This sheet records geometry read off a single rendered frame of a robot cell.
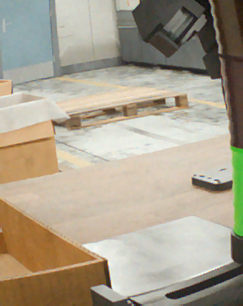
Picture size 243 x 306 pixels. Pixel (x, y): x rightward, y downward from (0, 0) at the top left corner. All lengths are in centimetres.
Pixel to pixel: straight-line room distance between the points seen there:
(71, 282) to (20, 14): 1117
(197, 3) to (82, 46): 1133
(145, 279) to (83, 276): 10
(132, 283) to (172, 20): 24
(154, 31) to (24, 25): 1100
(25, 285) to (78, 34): 1151
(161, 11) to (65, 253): 24
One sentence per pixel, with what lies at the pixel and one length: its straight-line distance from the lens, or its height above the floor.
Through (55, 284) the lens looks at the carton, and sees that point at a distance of 50.
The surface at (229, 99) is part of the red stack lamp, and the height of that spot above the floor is 110.
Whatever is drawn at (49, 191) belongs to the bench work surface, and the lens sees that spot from 101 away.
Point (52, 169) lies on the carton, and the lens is 412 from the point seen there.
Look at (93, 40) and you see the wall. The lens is 1208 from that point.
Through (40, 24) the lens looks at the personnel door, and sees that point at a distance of 1174.
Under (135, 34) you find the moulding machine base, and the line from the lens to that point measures 1156.
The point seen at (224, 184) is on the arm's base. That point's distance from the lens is 91.
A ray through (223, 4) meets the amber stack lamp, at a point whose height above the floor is 114.
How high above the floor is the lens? 114
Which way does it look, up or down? 11 degrees down
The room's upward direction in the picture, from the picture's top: 7 degrees counter-clockwise
